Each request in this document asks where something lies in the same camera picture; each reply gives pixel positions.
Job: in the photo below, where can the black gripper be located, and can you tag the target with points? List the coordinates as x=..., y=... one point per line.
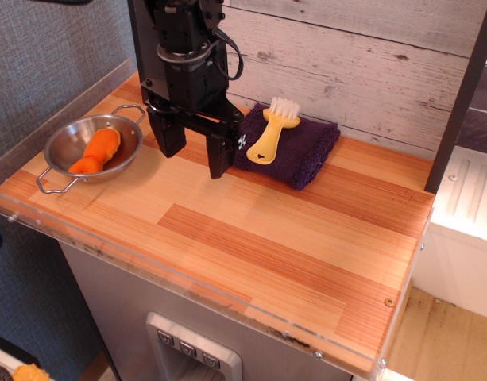
x=197, y=82

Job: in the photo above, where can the silver toy fridge cabinet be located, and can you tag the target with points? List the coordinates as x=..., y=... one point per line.
x=152, y=333

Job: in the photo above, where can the dark right frame post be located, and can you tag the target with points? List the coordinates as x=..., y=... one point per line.
x=461, y=105

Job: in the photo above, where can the orange plush fish toy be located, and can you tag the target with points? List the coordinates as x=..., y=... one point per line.
x=100, y=149

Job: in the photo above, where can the yellow object bottom left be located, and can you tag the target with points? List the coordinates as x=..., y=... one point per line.
x=30, y=372

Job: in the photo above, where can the white toy sink unit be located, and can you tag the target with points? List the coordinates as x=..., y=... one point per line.
x=452, y=261

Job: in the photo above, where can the yellow white bristle brush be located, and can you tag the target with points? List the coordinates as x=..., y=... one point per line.
x=282, y=114

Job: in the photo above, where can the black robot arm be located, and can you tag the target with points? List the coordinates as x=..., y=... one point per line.
x=183, y=24

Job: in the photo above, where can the purple folded cloth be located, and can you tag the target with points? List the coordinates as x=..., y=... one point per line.
x=301, y=151

